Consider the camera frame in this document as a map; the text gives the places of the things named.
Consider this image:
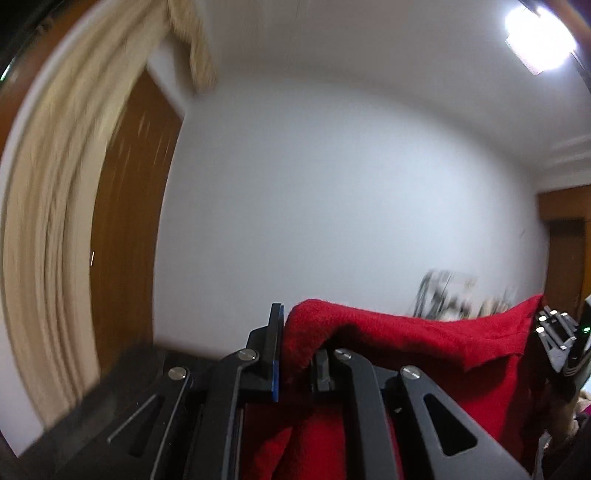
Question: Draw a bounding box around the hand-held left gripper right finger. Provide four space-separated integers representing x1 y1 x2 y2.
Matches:
315 348 532 480

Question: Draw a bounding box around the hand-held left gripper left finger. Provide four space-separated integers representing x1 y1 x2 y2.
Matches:
55 303 283 480

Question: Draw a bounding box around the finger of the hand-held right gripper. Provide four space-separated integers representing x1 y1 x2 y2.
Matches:
536 307 578 365

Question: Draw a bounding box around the red knitted sweater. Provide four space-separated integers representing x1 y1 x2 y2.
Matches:
240 295 555 480

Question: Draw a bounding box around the wooden panelled door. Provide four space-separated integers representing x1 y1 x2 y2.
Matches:
90 69 185 379

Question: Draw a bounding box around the beige curtain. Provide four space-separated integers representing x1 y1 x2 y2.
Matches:
0 0 218 446

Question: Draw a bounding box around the ceiling light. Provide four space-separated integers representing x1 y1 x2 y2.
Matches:
503 0 580 77

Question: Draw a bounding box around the metal frame rig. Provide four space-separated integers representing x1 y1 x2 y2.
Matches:
411 269 513 320

